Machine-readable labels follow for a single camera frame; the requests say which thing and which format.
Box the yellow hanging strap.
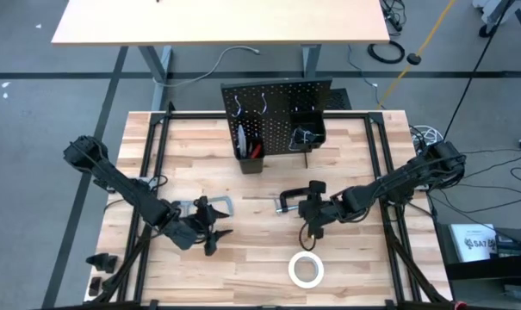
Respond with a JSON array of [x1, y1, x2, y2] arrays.
[[375, 0, 459, 110]]

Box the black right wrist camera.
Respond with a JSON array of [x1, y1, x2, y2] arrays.
[[325, 195, 350, 222]]

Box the wide black pegboard bin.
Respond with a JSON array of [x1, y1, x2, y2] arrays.
[[288, 110, 327, 153]]

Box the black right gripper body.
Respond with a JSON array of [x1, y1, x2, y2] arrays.
[[307, 180, 345, 239]]

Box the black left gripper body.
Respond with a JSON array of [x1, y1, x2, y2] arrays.
[[184, 195, 218, 257]]

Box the black coiled cable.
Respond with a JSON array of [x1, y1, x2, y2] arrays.
[[366, 39, 406, 65]]

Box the black storage box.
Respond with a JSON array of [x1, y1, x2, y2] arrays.
[[439, 222, 521, 282]]

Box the tall black pegboard bin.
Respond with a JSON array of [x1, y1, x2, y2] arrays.
[[234, 136, 266, 176]]

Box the white printed booklet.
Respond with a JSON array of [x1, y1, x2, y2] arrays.
[[450, 222, 499, 264]]

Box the white masking tape roll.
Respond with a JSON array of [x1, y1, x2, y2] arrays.
[[287, 251, 326, 290]]

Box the large black printed part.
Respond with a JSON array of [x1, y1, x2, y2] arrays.
[[84, 252, 120, 275]]

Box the clear safety glasses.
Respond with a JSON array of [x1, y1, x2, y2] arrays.
[[290, 125, 319, 152]]

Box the black aluminium table frame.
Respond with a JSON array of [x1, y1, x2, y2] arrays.
[[84, 101, 457, 310]]

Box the black C-clamp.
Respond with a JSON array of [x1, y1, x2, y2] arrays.
[[275, 186, 318, 215]]

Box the grey rolling stand base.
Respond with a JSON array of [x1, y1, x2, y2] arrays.
[[472, 0, 521, 40]]

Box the black metal pegboard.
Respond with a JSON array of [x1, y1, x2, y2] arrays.
[[220, 77, 333, 170]]

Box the white cable bundle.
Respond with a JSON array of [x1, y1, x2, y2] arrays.
[[409, 124, 450, 150]]

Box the black perforated floor mat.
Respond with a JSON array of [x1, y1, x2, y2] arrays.
[[328, 87, 353, 111]]

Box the light wood desk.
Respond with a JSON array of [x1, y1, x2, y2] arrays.
[[51, 0, 391, 112]]

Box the grey floor cable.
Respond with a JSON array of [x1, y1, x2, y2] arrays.
[[151, 45, 262, 89]]

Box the small black printed part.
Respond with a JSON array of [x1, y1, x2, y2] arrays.
[[87, 276, 103, 298]]

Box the silver utility knife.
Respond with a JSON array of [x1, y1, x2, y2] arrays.
[[236, 124, 248, 160]]

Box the grey C-clamp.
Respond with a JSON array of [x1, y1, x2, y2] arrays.
[[173, 195, 236, 218]]

